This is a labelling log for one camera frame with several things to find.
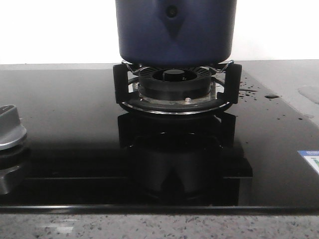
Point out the blue cooking pot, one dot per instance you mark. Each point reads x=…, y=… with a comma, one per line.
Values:
x=175, y=33

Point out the black pot support grate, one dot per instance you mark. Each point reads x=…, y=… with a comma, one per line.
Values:
x=225, y=84

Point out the black gas burner head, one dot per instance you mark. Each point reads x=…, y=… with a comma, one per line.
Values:
x=175, y=84

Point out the black gas stove cooktop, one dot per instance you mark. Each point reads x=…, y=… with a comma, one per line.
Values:
x=84, y=153

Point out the silver stove control knob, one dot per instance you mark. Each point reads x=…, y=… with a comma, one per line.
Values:
x=12, y=132

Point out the blue energy label sticker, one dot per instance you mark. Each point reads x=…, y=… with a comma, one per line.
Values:
x=311, y=157

